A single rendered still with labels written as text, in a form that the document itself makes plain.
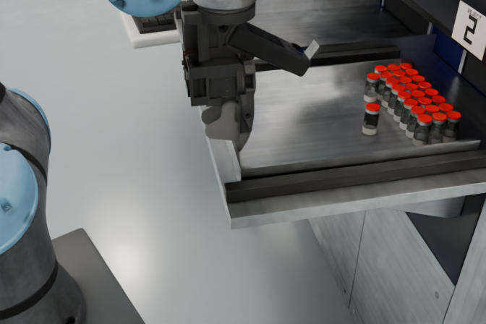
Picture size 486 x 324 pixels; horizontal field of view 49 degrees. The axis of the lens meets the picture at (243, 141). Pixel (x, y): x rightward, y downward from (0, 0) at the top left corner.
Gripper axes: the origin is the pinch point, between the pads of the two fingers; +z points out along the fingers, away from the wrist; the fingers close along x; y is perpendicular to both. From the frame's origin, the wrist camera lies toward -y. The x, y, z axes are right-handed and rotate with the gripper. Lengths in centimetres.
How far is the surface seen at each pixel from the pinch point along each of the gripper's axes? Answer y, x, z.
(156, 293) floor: 16, -53, 92
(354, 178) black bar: -13.5, 8.1, 2.4
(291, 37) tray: -18.5, -39.6, 3.4
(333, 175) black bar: -10.6, 7.8, 1.6
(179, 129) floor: -1, -143, 92
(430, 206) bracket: -30.1, 2.5, 15.2
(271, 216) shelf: -1.4, 11.0, 4.2
